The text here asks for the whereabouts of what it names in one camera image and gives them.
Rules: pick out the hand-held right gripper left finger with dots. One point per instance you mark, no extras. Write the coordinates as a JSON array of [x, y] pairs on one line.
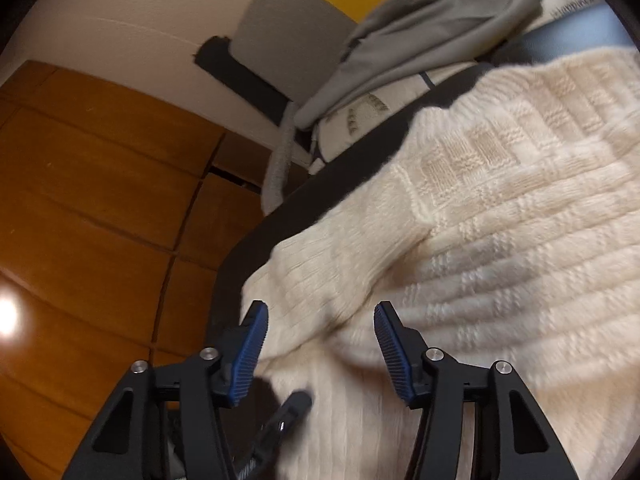
[[247, 355]]

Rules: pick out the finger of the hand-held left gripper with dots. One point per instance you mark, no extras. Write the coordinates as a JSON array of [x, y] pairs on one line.
[[290, 410]]

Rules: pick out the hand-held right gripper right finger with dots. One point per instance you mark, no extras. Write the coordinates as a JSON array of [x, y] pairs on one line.
[[392, 355]]

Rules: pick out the cream knit sweater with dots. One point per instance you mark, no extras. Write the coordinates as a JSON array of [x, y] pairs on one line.
[[500, 210]]

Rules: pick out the orange wooden wardrobe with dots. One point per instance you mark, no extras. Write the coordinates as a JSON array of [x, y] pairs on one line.
[[100, 210]]

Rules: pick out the white triangle-patterned cushion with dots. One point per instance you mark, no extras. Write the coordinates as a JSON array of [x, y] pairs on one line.
[[350, 125]]

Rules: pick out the black upright panel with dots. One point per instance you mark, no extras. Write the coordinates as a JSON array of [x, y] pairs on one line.
[[235, 70]]

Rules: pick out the grey cloth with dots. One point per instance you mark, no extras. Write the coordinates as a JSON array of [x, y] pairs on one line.
[[400, 45]]

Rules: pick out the grey yellow blue sofa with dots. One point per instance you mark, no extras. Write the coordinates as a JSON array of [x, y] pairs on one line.
[[290, 25]]

